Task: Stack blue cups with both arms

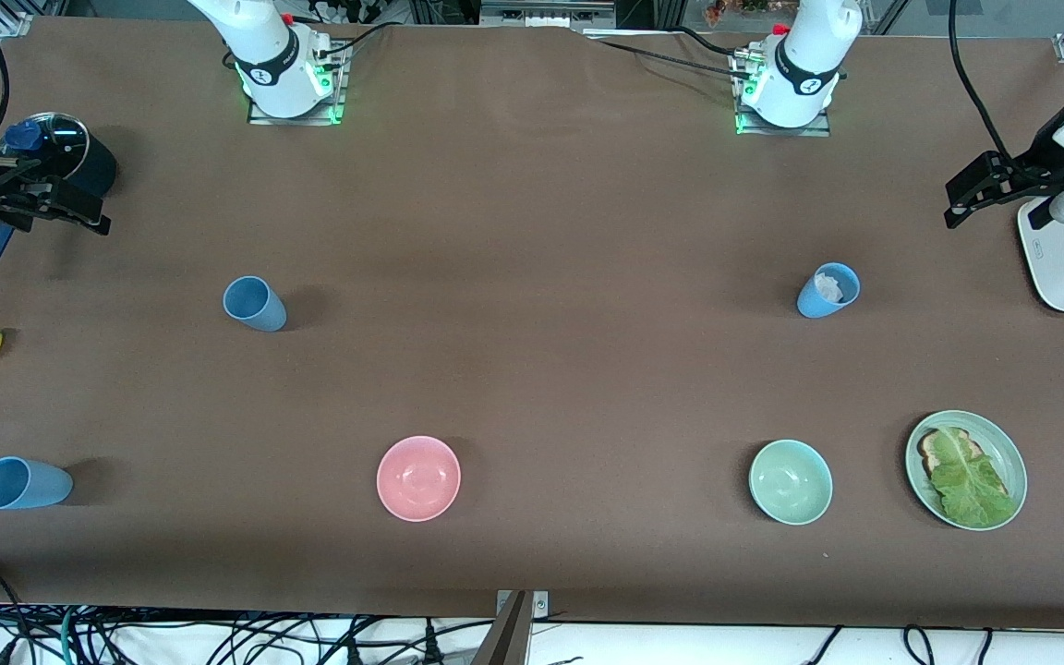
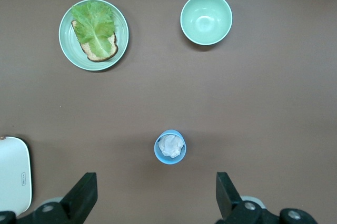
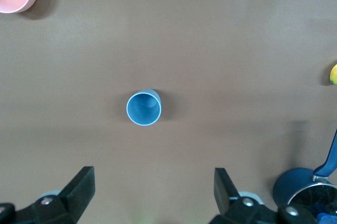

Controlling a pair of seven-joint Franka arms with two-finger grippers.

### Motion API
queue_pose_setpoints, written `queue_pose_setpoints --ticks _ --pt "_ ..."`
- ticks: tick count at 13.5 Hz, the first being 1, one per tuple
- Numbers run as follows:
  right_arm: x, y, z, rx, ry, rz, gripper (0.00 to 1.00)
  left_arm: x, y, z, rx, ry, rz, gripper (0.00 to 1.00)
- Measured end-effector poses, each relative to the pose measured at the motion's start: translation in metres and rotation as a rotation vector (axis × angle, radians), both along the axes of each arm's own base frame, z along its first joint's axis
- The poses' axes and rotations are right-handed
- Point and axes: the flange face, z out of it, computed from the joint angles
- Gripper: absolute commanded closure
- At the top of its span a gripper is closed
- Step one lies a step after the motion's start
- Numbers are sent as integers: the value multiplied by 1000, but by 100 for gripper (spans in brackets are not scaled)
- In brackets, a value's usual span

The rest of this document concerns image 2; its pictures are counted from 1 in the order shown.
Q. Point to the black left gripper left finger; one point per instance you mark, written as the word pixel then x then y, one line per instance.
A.
pixel 79 197

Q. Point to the mint green plate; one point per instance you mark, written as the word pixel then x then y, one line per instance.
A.
pixel 67 42

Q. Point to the mint green bowl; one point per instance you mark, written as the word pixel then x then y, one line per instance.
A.
pixel 206 19

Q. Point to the blue cup holding paper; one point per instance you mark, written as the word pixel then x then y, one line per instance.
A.
pixel 157 155

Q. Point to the toast bread slice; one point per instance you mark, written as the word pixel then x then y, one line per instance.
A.
pixel 90 53

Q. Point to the white toaster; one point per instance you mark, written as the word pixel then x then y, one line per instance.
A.
pixel 13 171

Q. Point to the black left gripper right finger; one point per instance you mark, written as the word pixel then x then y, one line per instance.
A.
pixel 229 200

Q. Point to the green lettuce leaf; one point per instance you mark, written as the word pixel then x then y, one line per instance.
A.
pixel 92 24

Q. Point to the white paper ball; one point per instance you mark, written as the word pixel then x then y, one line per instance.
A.
pixel 171 146

